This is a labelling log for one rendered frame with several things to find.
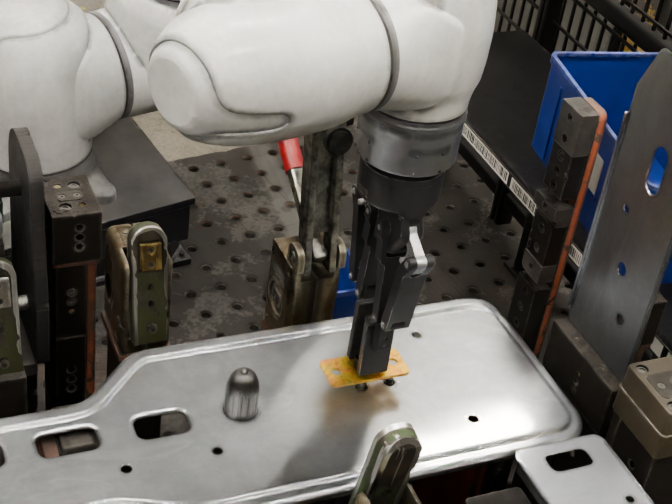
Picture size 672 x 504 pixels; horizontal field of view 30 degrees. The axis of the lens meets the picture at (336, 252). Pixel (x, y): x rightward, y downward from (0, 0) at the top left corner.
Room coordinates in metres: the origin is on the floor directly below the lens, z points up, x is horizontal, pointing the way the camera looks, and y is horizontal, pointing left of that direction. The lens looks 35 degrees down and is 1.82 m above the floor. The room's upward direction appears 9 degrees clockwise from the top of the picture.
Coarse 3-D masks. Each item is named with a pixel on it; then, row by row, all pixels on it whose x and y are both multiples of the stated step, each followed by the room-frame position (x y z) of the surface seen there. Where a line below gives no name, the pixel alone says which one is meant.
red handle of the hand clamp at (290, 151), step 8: (280, 144) 1.14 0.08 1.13; (288, 144) 1.14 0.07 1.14; (296, 144) 1.14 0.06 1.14; (280, 152) 1.14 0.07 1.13; (288, 152) 1.13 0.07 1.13; (296, 152) 1.14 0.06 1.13; (288, 160) 1.13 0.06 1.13; (296, 160) 1.13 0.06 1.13; (288, 168) 1.12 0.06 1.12; (296, 168) 1.12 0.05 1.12; (288, 176) 1.12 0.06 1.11; (296, 176) 1.12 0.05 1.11; (296, 184) 1.11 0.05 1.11; (296, 192) 1.10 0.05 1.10; (296, 200) 1.10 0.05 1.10; (320, 240) 1.06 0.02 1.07; (312, 248) 1.05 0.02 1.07; (320, 248) 1.06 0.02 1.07; (312, 256) 1.05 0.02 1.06; (320, 256) 1.05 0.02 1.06
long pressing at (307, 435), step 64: (448, 320) 1.06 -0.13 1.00; (128, 384) 0.89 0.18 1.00; (192, 384) 0.90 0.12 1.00; (320, 384) 0.93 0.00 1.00; (384, 384) 0.94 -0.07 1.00; (448, 384) 0.96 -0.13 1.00; (512, 384) 0.97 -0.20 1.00; (0, 448) 0.78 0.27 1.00; (128, 448) 0.80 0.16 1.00; (192, 448) 0.81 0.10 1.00; (256, 448) 0.83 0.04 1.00; (320, 448) 0.84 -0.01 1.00; (448, 448) 0.87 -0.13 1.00; (512, 448) 0.88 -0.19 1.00
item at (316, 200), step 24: (312, 144) 1.06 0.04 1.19; (336, 144) 1.04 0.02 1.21; (312, 168) 1.05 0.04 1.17; (336, 168) 1.07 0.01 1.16; (312, 192) 1.05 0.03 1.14; (336, 192) 1.06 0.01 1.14; (312, 216) 1.05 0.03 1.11; (336, 216) 1.06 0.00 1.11; (312, 240) 1.05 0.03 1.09; (336, 240) 1.06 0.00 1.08
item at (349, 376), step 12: (324, 360) 0.93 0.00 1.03; (336, 360) 0.94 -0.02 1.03; (348, 360) 0.94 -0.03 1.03; (396, 360) 0.95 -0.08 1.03; (324, 372) 0.92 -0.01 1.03; (348, 372) 0.92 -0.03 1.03; (384, 372) 0.93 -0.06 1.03; (396, 372) 0.93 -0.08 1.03; (408, 372) 0.94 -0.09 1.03; (336, 384) 0.90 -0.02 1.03; (348, 384) 0.91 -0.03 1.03
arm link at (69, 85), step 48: (0, 0) 1.48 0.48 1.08; (48, 0) 1.49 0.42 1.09; (0, 48) 1.42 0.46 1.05; (48, 48) 1.42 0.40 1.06; (96, 48) 1.48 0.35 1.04; (0, 96) 1.40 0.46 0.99; (48, 96) 1.41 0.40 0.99; (96, 96) 1.46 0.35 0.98; (0, 144) 1.41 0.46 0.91; (48, 144) 1.41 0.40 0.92
